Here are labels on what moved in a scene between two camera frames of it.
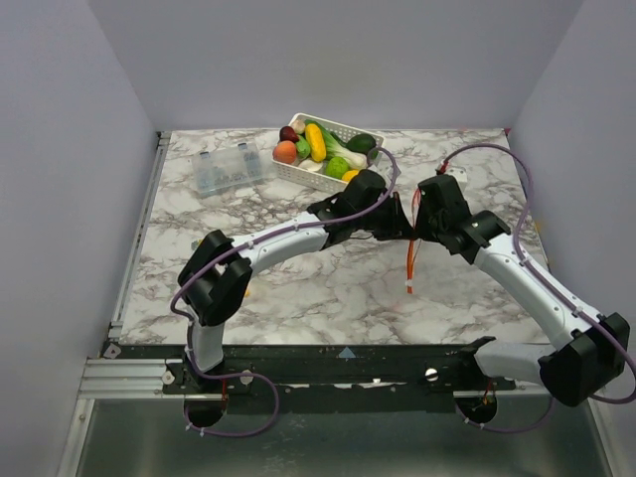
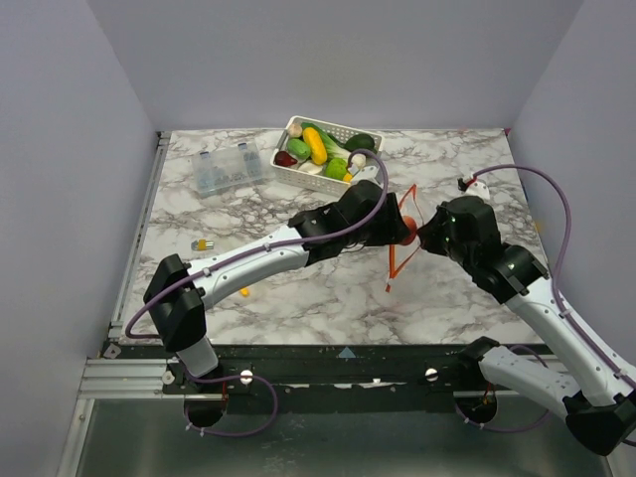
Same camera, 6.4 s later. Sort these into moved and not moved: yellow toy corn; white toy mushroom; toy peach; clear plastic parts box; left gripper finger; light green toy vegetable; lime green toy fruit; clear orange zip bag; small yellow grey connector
Moved: light green toy vegetable; toy peach; clear orange zip bag
Not moved: white toy mushroom; small yellow grey connector; yellow toy corn; clear plastic parts box; left gripper finger; lime green toy fruit
